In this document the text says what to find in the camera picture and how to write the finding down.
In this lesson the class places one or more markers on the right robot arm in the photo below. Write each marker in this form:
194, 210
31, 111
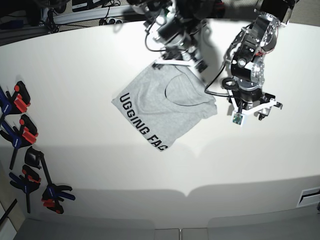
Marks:
173, 24

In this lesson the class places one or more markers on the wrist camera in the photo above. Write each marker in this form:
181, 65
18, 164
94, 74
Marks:
201, 65
238, 118

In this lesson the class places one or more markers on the aluminium frame rail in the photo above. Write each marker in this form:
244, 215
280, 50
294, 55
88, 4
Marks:
122, 12

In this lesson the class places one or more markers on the top blue bar clamp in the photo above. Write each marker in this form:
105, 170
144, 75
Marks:
14, 104

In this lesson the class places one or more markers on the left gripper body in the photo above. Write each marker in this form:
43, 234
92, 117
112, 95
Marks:
250, 102

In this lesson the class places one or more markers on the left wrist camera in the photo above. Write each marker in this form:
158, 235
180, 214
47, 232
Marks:
238, 118

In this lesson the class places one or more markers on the black strip at edge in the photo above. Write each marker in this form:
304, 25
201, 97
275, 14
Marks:
8, 211

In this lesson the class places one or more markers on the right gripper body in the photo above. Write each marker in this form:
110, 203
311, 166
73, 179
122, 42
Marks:
179, 57

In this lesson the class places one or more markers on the grey T-shirt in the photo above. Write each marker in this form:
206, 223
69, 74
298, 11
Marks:
163, 104

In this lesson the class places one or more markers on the lower left blue clamp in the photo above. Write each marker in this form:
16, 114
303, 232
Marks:
29, 182

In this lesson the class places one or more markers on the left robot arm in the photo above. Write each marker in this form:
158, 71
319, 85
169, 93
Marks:
245, 59

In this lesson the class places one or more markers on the blue bar clamp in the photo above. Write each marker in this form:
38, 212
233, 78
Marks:
23, 137
14, 104

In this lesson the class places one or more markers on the blue box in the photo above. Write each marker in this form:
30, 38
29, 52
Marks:
12, 25

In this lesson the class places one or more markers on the long black bar clamp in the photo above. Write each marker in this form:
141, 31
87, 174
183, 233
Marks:
53, 194

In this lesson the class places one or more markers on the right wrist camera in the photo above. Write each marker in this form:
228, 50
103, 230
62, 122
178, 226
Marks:
201, 65

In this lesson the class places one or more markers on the black power strip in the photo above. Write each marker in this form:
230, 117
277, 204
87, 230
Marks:
109, 21

